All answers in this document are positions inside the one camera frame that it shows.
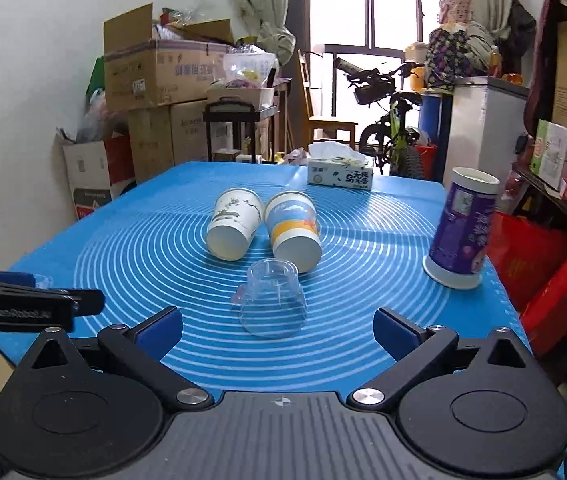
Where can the blue yellow paper cup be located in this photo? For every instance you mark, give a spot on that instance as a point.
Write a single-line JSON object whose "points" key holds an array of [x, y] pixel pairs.
{"points": [[292, 225]]}

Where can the black metal rack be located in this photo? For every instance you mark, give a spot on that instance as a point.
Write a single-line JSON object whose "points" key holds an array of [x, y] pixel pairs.
{"points": [[239, 114]]}

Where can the plastic bag on boxes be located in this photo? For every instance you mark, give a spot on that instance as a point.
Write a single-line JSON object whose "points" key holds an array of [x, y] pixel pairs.
{"points": [[95, 125]]}

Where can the green white carton box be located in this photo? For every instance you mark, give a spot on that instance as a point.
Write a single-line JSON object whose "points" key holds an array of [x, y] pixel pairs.
{"points": [[549, 153]]}

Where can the blue silicone baking mat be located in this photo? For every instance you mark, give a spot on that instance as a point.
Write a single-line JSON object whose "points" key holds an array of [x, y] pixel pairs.
{"points": [[147, 251]]}

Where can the white red appliance box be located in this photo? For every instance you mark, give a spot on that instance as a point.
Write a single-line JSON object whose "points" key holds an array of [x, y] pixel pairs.
{"points": [[97, 172]]}

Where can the white paper cup ink drawing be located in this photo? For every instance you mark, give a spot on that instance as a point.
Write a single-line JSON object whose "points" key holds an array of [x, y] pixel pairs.
{"points": [[237, 215]]}

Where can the white tissue box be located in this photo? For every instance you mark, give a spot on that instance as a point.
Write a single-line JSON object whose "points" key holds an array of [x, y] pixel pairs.
{"points": [[336, 165]]}

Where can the green bicycle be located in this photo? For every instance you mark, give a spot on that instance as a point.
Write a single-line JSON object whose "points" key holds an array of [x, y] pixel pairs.
{"points": [[388, 141]]}

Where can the purple tall paper cup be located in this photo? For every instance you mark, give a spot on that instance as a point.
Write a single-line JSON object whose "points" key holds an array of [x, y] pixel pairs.
{"points": [[457, 252]]}

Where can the lower brown cardboard box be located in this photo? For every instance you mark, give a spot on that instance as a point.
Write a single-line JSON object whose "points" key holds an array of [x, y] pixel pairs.
{"points": [[166, 136]]}

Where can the large open cardboard box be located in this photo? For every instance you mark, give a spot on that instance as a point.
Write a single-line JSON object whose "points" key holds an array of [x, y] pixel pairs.
{"points": [[143, 69]]}

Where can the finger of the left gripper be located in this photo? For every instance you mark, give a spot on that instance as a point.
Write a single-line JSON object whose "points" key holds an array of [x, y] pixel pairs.
{"points": [[32, 310], [25, 279]]}

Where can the white chest freezer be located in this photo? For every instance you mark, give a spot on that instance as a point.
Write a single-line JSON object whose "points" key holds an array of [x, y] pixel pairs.
{"points": [[486, 122]]}

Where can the wooden chair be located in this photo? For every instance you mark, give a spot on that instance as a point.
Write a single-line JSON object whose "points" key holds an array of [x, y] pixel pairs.
{"points": [[312, 122]]}

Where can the clear plastic measuring cup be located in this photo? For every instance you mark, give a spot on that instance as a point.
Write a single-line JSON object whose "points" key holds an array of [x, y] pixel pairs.
{"points": [[271, 303]]}

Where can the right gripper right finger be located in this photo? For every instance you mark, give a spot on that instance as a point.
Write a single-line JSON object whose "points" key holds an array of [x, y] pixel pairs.
{"points": [[463, 407]]}

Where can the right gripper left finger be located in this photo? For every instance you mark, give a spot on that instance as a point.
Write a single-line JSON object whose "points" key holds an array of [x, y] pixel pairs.
{"points": [[86, 407]]}

